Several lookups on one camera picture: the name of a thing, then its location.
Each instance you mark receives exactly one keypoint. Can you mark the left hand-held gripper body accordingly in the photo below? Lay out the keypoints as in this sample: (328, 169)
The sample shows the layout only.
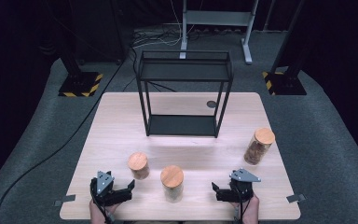
(105, 182)

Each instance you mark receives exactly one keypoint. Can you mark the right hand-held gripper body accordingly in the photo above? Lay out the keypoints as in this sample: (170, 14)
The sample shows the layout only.
(242, 177)

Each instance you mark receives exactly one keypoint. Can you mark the short glass jar wooden lid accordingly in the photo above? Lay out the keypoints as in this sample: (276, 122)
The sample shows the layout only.
(138, 160)

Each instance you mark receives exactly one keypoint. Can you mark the tall glass jar wooden lid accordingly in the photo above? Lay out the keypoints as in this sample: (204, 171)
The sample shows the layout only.
(264, 136)

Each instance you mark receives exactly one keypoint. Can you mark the black metal shelf rack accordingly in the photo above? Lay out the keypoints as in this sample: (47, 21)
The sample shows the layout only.
(183, 125)

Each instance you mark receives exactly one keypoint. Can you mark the person's left hand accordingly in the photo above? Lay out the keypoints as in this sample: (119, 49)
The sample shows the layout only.
(97, 215)

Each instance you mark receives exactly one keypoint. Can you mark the person's right hand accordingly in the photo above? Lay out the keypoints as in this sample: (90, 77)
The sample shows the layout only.
(253, 211)

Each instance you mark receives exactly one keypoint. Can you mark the grey tape piece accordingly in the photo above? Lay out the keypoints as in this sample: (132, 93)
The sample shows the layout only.
(65, 199)
(296, 198)

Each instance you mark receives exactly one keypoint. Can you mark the round dark table grommet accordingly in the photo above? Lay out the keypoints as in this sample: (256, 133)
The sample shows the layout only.
(211, 104)

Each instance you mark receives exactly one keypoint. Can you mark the black stand with striped base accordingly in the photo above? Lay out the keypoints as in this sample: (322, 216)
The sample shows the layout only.
(79, 84)
(287, 83)

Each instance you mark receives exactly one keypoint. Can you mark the black cabinet on casters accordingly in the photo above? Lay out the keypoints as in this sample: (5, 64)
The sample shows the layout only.
(99, 31)

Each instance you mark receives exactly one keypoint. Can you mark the grey metal stand frame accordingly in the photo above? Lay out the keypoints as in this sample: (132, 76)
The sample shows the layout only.
(217, 18)

